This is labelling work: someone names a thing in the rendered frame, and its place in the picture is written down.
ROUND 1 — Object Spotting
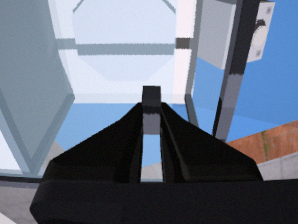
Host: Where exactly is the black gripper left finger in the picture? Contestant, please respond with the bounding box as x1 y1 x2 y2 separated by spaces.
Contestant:
40 102 143 183

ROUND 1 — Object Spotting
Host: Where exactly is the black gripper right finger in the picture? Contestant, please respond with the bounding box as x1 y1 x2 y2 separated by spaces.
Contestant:
160 102 263 183

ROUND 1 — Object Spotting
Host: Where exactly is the blue bench mat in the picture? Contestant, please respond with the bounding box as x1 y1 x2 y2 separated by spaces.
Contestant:
226 0 298 142

